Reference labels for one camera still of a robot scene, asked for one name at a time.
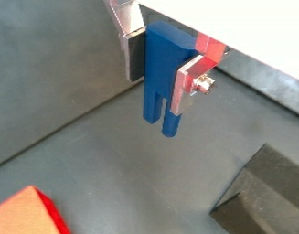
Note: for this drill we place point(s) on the blue square-circle object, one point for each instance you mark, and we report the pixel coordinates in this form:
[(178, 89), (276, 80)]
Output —
[(169, 49)]

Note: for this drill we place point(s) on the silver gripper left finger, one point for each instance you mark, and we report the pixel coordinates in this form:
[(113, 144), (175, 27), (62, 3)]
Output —
[(127, 18)]

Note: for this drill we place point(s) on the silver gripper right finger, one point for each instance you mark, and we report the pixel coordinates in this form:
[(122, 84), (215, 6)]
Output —
[(191, 76)]

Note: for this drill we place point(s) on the black curved fixture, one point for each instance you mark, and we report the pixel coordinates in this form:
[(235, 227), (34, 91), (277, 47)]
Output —
[(260, 204)]

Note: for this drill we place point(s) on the red foam shape board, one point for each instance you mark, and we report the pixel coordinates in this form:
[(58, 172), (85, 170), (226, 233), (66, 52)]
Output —
[(30, 213)]

